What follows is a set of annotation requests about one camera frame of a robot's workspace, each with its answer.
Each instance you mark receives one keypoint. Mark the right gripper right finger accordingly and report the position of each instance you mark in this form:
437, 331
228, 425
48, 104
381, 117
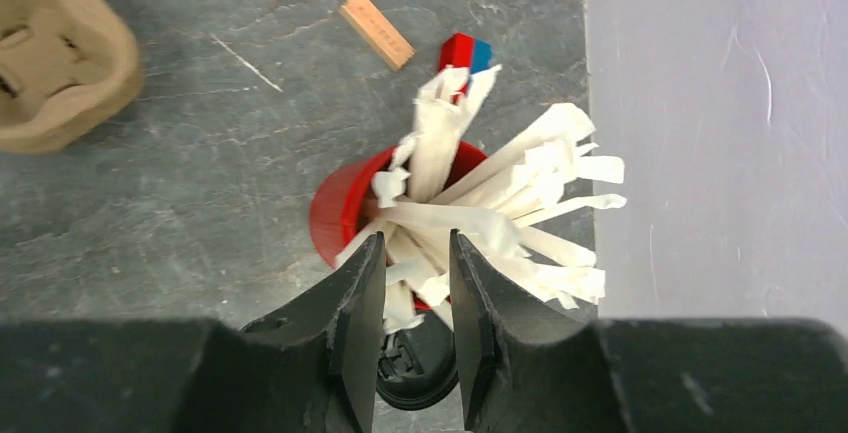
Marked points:
525, 367

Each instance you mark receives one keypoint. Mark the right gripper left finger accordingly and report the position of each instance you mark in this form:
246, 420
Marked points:
308, 366

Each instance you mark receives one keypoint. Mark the red cup holder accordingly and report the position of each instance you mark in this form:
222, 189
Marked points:
336, 214

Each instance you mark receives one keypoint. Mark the white stirrer sticks bundle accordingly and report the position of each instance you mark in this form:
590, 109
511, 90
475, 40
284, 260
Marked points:
500, 203

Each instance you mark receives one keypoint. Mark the red blue small block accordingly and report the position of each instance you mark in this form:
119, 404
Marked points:
461, 50

